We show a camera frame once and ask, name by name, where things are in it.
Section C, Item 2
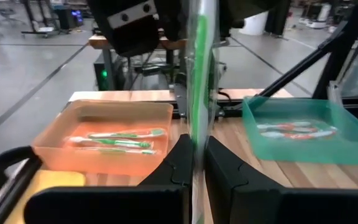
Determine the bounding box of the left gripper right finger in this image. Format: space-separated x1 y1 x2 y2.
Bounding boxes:
204 135 358 224

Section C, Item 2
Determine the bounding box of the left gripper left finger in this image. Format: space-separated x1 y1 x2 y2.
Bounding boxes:
24 133 196 224

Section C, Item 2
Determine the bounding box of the green white toothbrush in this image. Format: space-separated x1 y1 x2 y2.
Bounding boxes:
73 146 158 156
67 136 154 149
87 128 167 140
185 0 222 224

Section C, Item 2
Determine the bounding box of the orange white toothbrush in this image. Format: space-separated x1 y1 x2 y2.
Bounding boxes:
287 121 338 134
256 121 319 132
259 129 338 141

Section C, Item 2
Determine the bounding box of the wooden side table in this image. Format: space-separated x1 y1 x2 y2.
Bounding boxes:
88 32 188 93

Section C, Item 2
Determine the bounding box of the black computer tower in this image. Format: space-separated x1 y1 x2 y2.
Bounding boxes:
93 51 117 91

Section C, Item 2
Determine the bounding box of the black equipment cart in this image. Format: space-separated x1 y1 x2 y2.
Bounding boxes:
20 0 88 40

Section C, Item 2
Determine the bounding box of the white bucket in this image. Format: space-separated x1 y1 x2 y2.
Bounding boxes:
239 11 270 36

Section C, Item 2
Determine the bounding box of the green plastic bin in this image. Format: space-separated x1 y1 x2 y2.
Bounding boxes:
242 95 358 166

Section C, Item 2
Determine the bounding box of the orange plastic bin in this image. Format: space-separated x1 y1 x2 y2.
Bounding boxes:
31 99 174 177

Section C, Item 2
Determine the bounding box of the white floor device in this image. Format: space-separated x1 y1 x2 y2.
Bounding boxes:
300 2 334 29

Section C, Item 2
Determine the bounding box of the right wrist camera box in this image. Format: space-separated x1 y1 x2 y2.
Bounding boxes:
106 0 157 30

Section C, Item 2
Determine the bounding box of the black aluminium table frame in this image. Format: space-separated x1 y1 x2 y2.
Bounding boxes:
171 0 358 124

